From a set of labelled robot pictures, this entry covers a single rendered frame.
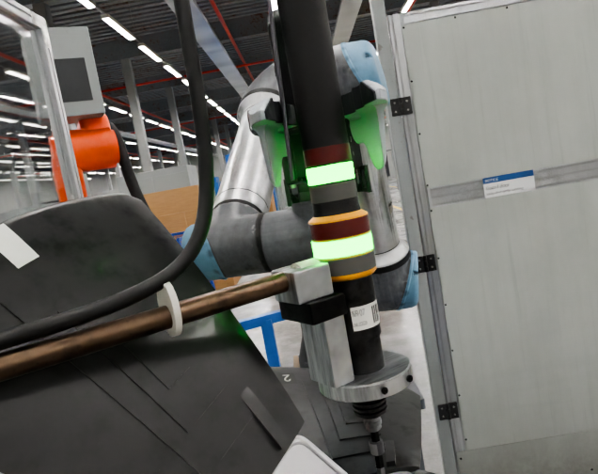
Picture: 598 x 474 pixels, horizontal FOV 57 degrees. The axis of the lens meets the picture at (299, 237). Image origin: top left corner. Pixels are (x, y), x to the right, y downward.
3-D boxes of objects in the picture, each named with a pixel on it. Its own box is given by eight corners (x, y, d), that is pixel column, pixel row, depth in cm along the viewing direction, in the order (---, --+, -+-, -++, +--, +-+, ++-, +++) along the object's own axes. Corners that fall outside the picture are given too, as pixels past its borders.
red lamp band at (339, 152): (323, 164, 37) (321, 146, 37) (296, 169, 40) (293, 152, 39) (361, 157, 39) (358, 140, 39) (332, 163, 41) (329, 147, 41)
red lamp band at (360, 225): (336, 241, 37) (332, 223, 37) (299, 241, 40) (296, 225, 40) (383, 228, 39) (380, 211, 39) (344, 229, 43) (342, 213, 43)
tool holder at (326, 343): (338, 424, 35) (311, 274, 34) (279, 398, 41) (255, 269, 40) (433, 375, 40) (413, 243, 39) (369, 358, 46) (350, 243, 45)
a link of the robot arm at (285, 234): (287, 279, 73) (272, 197, 72) (370, 268, 70) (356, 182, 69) (270, 293, 65) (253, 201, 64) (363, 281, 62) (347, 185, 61)
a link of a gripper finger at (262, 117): (279, 187, 35) (316, 180, 44) (263, 94, 35) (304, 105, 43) (235, 195, 36) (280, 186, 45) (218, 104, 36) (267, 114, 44)
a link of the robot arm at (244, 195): (236, 57, 100) (164, 243, 65) (293, 43, 98) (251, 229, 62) (257, 112, 108) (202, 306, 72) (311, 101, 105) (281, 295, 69)
